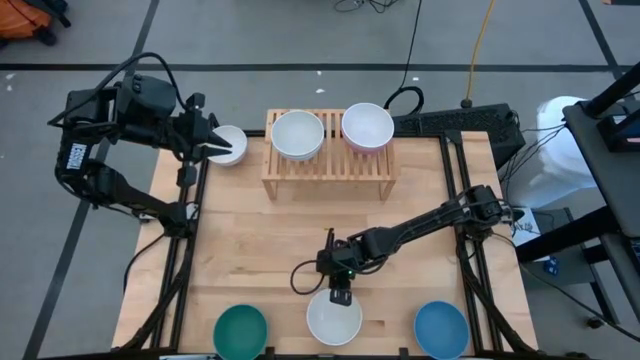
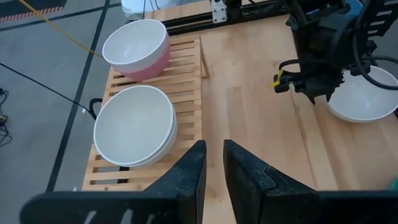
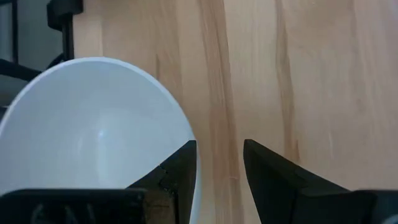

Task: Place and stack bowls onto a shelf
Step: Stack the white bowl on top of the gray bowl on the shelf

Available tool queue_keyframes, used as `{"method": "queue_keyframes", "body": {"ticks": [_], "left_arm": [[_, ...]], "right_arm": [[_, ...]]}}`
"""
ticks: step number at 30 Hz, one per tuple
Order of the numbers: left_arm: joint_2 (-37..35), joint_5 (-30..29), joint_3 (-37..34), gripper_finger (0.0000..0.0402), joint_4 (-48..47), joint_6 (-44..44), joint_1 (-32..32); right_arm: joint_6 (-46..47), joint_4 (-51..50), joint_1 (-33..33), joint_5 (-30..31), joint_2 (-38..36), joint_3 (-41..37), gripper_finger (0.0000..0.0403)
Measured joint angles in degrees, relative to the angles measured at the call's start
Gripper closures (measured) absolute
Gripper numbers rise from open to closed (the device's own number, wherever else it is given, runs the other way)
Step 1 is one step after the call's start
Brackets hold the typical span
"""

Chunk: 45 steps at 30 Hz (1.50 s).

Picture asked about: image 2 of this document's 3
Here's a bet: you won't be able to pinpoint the black aluminium table frame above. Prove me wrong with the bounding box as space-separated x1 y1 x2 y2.
160 0 290 37

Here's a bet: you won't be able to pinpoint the pink ribbed bowl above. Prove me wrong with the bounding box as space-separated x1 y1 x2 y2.
116 43 172 83

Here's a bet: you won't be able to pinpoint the white ribbed bowl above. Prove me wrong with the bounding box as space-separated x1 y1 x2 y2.
93 84 177 166
105 102 179 169
101 18 170 74
325 64 398 123

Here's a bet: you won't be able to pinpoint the black hazard striped mat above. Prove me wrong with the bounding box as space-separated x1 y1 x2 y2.
0 0 68 22

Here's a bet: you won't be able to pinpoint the thick black gripper cable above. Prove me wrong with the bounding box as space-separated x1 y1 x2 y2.
352 18 398 91

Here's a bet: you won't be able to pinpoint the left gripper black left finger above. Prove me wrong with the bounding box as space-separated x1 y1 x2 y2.
18 139 208 224

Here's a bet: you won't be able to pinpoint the slatted wooden shelf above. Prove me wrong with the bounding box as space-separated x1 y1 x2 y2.
81 34 211 192

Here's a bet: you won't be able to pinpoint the white metal bracket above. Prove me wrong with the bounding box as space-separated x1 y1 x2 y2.
210 0 228 24

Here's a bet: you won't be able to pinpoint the yellow hanging cable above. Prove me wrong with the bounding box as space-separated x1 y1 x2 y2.
17 0 105 60

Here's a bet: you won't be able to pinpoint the yellow cable tie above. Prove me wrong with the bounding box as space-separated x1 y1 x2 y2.
272 68 284 88

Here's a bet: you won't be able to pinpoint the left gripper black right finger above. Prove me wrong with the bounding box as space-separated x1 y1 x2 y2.
223 139 398 224

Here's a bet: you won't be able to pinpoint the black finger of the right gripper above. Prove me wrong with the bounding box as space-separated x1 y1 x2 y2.
273 71 322 105
314 63 372 105

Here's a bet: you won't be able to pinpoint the black looped floor cable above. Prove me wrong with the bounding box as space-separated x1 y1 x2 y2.
0 62 103 121

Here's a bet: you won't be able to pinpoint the tangled black floor cables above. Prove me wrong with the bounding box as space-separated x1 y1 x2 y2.
0 88 14 147

